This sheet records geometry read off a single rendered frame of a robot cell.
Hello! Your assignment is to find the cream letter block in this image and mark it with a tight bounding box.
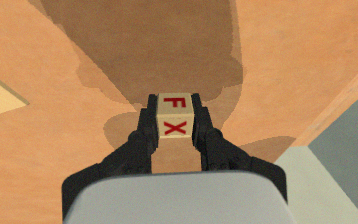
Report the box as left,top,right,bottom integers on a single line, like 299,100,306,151
156,93,194,138

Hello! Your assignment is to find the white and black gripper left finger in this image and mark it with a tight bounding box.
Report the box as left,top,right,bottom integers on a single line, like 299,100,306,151
61,94,159,224

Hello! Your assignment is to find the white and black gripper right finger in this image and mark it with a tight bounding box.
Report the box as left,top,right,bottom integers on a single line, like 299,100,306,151
191,93,288,205

